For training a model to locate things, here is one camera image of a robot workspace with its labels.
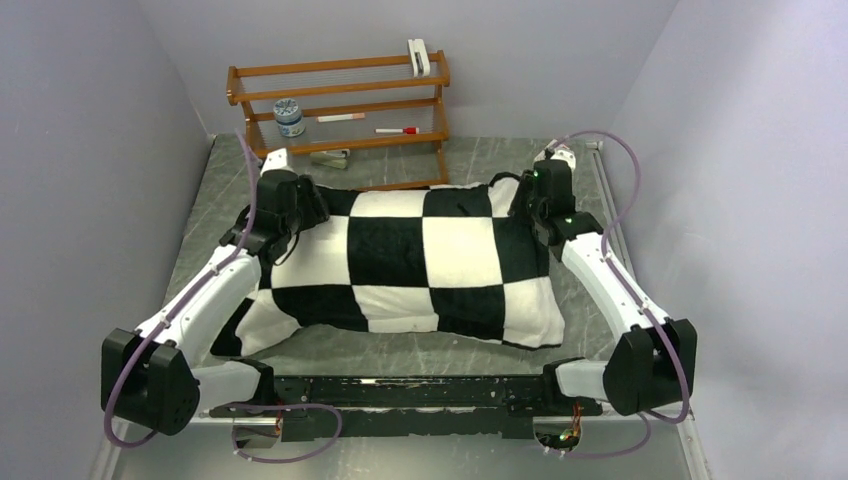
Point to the black white checkered pillowcase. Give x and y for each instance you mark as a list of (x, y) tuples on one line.
[(445, 259)]

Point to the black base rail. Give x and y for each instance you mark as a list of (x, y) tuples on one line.
[(358, 407)]

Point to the white clip on rack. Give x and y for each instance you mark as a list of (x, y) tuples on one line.
[(419, 58)]

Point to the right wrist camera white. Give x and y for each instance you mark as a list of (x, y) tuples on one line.
[(556, 150)]

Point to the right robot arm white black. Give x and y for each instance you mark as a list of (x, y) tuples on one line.
[(652, 364)]

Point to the wooden shelf rack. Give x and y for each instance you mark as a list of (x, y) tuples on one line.
[(381, 87)]

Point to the blue white round jar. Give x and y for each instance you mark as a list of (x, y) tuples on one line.
[(288, 117)]

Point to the white marker pink cap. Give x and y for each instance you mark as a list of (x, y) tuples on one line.
[(340, 117)]

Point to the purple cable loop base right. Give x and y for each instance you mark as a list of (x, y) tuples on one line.
[(592, 437)]

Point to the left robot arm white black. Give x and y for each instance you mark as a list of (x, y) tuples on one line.
[(150, 376)]

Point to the green white stapler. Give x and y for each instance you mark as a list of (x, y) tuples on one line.
[(337, 159)]

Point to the white marker red cap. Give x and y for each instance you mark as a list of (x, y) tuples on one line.
[(397, 131)]

